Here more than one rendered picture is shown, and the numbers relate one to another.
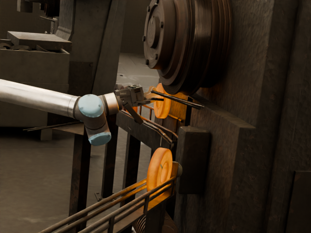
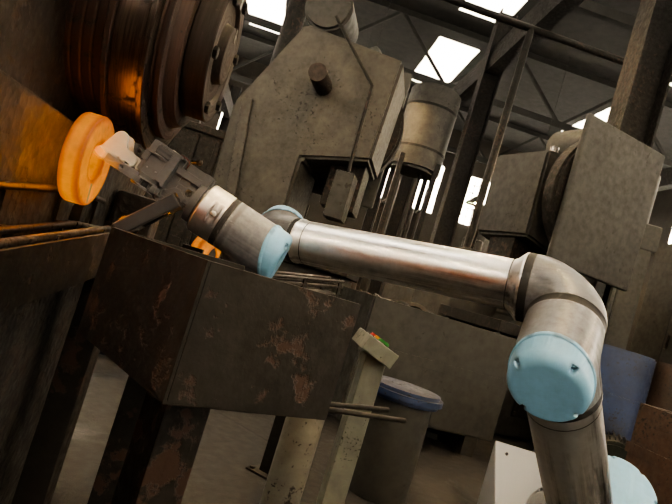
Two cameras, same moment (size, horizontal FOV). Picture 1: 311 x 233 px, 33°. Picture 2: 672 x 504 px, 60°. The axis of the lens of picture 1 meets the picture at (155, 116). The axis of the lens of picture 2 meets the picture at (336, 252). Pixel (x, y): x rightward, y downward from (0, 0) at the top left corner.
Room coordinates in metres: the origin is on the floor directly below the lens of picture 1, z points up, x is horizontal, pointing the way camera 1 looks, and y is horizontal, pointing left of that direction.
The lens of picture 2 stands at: (3.13, 0.60, 0.73)
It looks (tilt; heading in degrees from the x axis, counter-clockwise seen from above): 3 degrees up; 191
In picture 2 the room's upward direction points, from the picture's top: 17 degrees clockwise
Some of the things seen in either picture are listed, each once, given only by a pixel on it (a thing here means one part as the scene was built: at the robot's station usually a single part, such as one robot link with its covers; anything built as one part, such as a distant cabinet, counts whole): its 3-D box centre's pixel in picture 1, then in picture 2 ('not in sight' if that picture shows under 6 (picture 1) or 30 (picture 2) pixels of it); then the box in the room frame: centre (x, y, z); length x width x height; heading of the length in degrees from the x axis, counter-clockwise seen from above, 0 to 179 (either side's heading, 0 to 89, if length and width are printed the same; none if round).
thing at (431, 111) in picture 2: not in sight; (400, 213); (-6.97, -0.52, 2.25); 0.92 x 0.92 x 4.50
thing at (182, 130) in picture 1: (191, 160); (125, 243); (1.85, -0.15, 0.68); 0.11 x 0.08 x 0.24; 106
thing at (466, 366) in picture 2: not in sight; (401, 362); (-0.64, 0.47, 0.39); 1.03 x 0.83 x 0.77; 121
